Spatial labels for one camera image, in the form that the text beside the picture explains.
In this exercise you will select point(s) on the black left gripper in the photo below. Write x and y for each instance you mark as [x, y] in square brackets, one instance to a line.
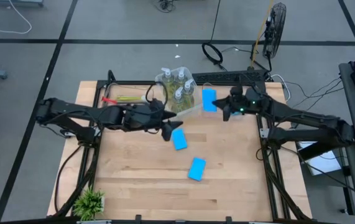
[143, 118]

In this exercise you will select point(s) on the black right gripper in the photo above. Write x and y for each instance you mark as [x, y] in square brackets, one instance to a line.
[245, 105]

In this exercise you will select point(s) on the blue cellulose sponge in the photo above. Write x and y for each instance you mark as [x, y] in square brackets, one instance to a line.
[179, 139]
[209, 99]
[197, 169]
[235, 114]

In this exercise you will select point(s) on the yellow dish soap pump bottle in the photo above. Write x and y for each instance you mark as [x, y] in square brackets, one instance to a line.
[167, 79]
[178, 101]
[189, 93]
[181, 77]

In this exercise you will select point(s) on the lime green dish brush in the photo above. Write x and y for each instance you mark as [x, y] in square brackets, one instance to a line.
[127, 98]

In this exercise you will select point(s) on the red dish brush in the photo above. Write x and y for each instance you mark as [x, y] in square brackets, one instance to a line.
[108, 100]

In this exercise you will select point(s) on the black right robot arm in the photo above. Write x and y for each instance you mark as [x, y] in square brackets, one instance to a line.
[304, 119]

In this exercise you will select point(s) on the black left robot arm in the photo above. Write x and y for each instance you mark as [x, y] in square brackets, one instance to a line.
[71, 109]

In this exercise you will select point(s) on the tall clear plastic bin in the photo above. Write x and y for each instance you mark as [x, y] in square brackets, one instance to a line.
[197, 104]

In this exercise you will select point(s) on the black keyboard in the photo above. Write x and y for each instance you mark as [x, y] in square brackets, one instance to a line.
[220, 77]

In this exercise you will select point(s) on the black floor fan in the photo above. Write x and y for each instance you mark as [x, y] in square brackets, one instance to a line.
[275, 28]

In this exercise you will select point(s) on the small green artificial plant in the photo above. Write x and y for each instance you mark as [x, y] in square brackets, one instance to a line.
[88, 203]

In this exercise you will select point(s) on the white paper sheet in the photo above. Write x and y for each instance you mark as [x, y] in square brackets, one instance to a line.
[323, 163]

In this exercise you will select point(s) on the grey metal cart base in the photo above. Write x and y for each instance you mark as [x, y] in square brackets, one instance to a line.
[15, 2]

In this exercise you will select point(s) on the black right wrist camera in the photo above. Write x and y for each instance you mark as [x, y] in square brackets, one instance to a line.
[236, 91]

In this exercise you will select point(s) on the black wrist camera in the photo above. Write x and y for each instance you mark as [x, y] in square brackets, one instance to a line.
[157, 105]
[236, 91]

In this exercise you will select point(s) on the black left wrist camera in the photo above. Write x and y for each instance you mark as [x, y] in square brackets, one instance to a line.
[157, 105]

